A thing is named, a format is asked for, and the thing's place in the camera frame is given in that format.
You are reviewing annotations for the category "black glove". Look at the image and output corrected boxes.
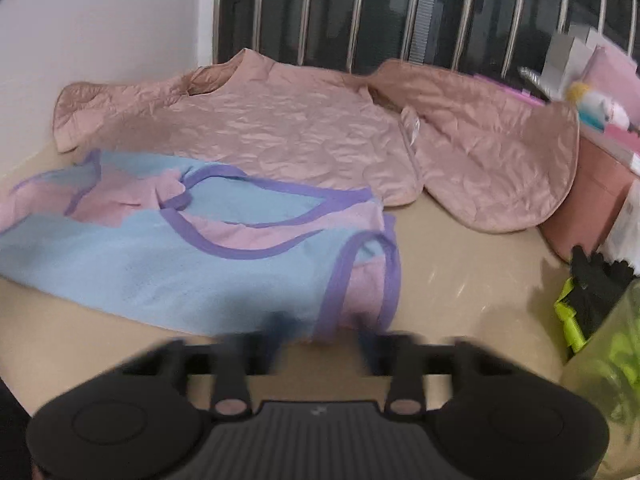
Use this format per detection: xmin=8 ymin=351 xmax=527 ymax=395
xmin=570 ymin=245 xmax=636 ymax=341

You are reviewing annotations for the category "stack of white boxes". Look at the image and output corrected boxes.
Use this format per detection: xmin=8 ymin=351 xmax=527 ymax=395
xmin=542 ymin=25 xmax=603 ymax=101

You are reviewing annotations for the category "pink and blue mesh vest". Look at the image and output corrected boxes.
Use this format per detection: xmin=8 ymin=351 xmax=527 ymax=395
xmin=0 ymin=149 xmax=403 ymax=343

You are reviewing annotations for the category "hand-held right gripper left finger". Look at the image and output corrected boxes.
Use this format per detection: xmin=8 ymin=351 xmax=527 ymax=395
xmin=120 ymin=314 xmax=293 ymax=417

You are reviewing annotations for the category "pink quilted jacket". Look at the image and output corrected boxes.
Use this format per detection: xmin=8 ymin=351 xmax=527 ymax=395
xmin=52 ymin=47 xmax=581 ymax=233

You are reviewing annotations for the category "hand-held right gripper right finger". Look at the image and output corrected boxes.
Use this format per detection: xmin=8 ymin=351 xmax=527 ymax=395
xmin=352 ymin=319 xmax=506 ymax=416

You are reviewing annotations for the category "salmon storage box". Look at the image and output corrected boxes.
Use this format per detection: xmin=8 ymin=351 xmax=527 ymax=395
xmin=540 ymin=130 xmax=640 ymax=261

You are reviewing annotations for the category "green plastic bag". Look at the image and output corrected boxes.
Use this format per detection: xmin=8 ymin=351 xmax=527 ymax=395
xmin=554 ymin=275 xmax=640 ymax=480

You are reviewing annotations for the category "pink cushion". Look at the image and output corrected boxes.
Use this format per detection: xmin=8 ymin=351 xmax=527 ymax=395
xmin=580 ymin=45 xmax=640 ymax=126

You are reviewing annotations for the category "yellow and white plush toy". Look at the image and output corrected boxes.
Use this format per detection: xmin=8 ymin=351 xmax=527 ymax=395
xmin=565 ymin=80 xmax=631 ymax=128

